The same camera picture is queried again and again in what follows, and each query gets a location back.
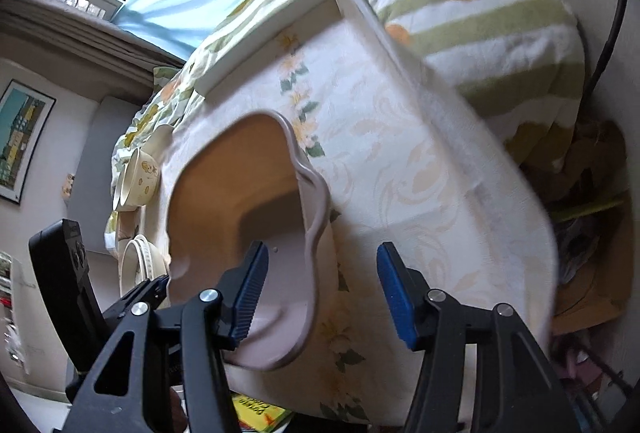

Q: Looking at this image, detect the white tablecloth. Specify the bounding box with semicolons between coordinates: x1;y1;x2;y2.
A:
162;0;560;424

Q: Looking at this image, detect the framed houses poster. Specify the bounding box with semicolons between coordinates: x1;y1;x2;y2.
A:
0;79;57;204

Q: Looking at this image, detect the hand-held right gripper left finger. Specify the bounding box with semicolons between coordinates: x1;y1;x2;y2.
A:
67;240;271;433

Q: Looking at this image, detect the white bowl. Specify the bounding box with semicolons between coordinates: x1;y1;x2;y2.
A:
111;153;132;212

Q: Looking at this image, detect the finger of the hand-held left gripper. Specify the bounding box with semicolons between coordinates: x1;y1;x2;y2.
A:
102;274;170;329

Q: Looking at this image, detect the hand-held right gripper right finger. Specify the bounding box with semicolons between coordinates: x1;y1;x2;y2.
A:
376;241;583;433

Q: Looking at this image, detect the cream printed bowl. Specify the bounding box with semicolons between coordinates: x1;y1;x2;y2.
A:
122;146;164;210

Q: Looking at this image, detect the pink square bowl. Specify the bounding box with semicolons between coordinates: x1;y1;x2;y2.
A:
162;110;331;371

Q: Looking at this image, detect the grey headboard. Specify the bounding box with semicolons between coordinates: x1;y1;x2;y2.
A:
74;95;153;256

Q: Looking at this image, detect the brown curtain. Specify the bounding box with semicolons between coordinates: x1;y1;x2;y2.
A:
0;0;187;80

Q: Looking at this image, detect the floral striped blanket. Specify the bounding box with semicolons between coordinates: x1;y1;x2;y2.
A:
102;0;587;259

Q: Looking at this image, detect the yellow book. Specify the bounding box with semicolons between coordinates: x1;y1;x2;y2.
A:
231;392;295;433

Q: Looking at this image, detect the plain white plate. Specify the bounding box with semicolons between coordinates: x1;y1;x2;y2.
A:
125;234;163;289

